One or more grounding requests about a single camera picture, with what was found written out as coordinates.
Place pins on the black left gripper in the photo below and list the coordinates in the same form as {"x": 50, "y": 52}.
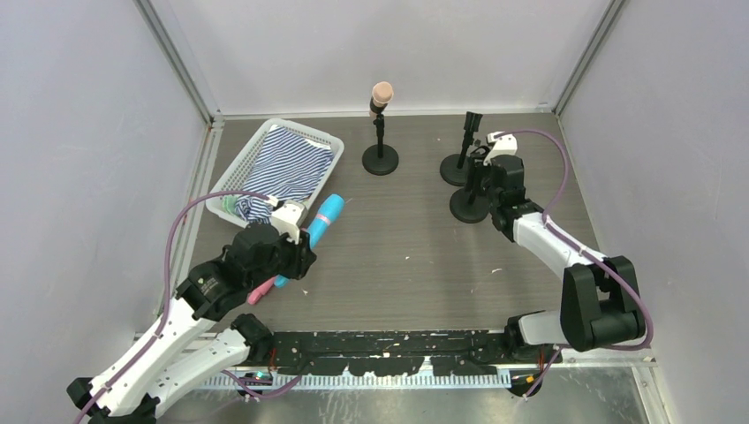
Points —
{"x": 300, "y": 260}

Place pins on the beige microphone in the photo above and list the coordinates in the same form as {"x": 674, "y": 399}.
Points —
{"x": 381, "y": 95}

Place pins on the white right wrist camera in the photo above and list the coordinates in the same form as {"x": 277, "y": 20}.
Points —
{"x": 500, "y": 143}

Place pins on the black microphone stand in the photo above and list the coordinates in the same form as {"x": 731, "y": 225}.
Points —
{"x": 379, "y": 159}
{"x": 470, "y": 204}
{"x": 453, "y": 169}

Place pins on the green cloth in basket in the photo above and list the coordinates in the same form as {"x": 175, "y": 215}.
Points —
{"x": 229, "y": 204}

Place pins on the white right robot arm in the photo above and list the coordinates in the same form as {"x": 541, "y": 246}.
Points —
{"x": 600, "y": 306}

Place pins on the pink microphone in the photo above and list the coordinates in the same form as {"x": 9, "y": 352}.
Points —
{"x": 260, "y": 291}

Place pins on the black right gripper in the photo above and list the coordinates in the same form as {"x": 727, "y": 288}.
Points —
{"x": 479, "y": 155}

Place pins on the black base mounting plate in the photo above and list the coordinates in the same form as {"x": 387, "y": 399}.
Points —
{"x": 393, "y": 353}

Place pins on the black front microphone stand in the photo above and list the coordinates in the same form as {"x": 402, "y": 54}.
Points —
{"x": 470, "y": 204}

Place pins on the blue striped cloth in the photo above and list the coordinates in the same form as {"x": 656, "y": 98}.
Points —
{"x": 289, "y": 167}

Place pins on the blue microphone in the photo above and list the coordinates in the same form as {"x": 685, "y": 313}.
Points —
{"x": 325, "y": 216}

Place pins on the white plastic basket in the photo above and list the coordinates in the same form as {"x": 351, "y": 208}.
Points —
{"x": 232, "y": 179}

